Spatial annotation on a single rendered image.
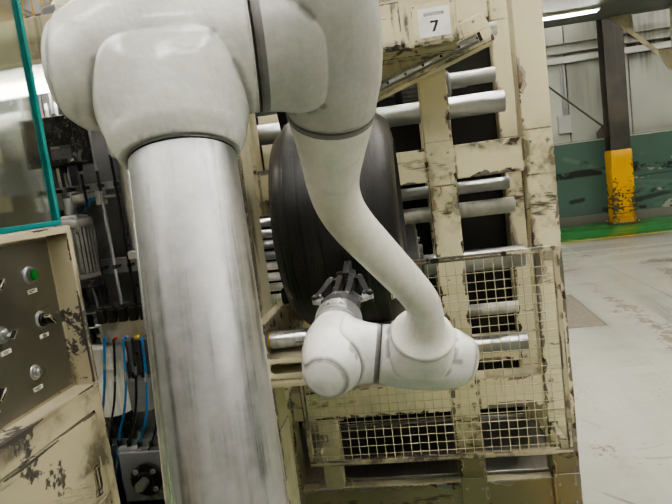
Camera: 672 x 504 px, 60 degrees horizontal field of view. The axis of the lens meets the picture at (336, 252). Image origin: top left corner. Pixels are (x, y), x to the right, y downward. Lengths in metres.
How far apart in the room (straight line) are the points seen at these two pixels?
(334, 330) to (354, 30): 0.53
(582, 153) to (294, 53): 10.36
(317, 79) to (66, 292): 1.00
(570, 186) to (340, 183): 10.17
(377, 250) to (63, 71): 0.43
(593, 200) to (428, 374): 10.05
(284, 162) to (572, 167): 9.61
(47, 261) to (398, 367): 0.84
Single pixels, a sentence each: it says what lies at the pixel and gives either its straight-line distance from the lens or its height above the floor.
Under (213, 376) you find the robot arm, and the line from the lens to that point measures 0.48.
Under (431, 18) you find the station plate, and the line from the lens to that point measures 1.81.
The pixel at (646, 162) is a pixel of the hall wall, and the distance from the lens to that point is 11.18.
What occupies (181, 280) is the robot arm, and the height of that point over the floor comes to 1.23.
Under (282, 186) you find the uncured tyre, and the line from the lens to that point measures 1.35.
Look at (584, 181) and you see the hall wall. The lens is 10.88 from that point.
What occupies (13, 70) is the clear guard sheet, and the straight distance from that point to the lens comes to 1.45.
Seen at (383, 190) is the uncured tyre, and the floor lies 1.25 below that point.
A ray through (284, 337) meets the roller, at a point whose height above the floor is 0.91.
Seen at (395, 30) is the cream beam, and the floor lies 1.69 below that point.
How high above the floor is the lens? 1.29
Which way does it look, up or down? 7 degrees down
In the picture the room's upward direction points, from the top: 7 degrees counter-clockwise
